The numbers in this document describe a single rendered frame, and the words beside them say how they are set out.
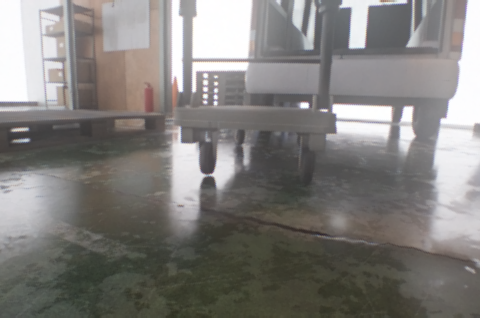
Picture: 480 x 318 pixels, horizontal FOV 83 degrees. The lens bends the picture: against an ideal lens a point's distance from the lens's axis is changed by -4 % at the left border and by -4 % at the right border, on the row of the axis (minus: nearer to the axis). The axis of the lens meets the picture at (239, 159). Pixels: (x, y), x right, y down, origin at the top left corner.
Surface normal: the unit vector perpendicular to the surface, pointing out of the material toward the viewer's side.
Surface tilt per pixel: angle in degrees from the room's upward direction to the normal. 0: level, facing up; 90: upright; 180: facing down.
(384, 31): 93
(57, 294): 0
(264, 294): 0
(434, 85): 94
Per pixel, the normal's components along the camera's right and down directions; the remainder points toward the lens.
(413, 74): -0.35, 0.13
